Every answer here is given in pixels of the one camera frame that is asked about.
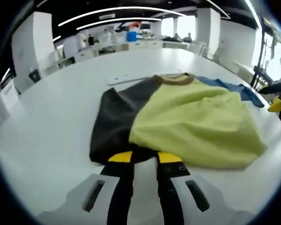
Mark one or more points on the curved ceiling light strip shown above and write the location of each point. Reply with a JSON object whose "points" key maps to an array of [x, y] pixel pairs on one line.
{"points": [[117, 20], [121, 9]]}

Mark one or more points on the white office chair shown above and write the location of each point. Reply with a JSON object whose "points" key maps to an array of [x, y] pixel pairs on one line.
{"points": [[196, 48]]}

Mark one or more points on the white template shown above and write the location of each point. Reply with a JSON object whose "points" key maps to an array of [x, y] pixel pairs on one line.
{"points": [[117, 79]]}

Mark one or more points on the row of white cabinets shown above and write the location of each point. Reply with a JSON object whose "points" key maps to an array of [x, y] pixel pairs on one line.
{"points": [[117, 48]]}

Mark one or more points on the straight ceiling light strip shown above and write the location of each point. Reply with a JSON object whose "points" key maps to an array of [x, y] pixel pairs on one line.
{"points": [[254, 12]]}

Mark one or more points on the black waste bin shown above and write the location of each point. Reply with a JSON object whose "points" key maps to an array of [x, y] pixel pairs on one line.
{"points": [[34, 76]]}

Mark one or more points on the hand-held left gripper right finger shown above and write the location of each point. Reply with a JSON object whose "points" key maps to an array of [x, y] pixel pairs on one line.
{"points": [[169, 187]]}

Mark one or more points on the yellow grey blue garment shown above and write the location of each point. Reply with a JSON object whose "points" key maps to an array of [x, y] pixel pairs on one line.
{"points": [[189, 117]]}

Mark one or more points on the black upright pole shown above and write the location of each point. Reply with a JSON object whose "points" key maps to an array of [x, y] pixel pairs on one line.
{"points": [[263, 49]]}

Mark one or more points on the blue bin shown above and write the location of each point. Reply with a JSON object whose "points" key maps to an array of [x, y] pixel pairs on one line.
{"points": [[131, 36]]}

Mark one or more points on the black legged side table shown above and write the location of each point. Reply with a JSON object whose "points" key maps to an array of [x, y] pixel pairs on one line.
{"points": [[260, 77]]}

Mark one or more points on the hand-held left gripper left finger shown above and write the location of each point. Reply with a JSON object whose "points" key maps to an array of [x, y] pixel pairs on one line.
{"points": [[121, 187]]}

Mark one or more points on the white sign box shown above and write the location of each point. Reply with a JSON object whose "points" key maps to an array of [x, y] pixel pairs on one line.
{"points": [[7, 96]]}

